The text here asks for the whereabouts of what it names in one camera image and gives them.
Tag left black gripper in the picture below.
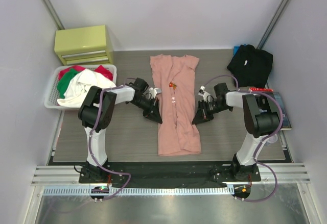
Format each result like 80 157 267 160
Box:
131 96 162 124

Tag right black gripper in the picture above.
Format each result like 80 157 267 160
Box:
192 99 231 125

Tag pink printed t-shirt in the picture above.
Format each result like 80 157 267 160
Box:
150 55 201 156

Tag white plastic basket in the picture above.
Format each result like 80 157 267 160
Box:
44 64 117 110

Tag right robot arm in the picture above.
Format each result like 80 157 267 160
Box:
192 83 283 182

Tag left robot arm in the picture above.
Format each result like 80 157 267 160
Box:
78 78 162 183

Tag black folded t-shirt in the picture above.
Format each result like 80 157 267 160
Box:
227 44 273 88

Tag clear plastic cup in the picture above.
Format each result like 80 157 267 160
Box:
265 134 278 146

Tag white t-shirt in basket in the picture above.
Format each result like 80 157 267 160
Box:
57 69 116 108

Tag blue folded garment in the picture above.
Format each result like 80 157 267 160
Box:
233 45 240 55

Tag dark blue book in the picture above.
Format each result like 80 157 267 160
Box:
273 92 292 130

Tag red green garment in basket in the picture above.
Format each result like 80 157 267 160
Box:
57 65 113 96

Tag yellow-green drawer box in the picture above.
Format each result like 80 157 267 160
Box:
54 25 113 65

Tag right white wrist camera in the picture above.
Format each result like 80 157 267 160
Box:
198 86 211 102

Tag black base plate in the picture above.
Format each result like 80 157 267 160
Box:
76 161 261 189

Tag slotted cable duct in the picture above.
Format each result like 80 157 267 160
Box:
43 185 234 196

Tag aluminium frame rail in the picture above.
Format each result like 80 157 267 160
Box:
31 163 310 186

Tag left aluminium corner post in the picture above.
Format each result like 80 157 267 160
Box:
41 0 65 30

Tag aluminium corner post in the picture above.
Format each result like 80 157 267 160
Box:
256 0 291 49
41 0 65 30

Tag right aluminium corner post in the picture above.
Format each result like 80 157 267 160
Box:
256 0 291 49

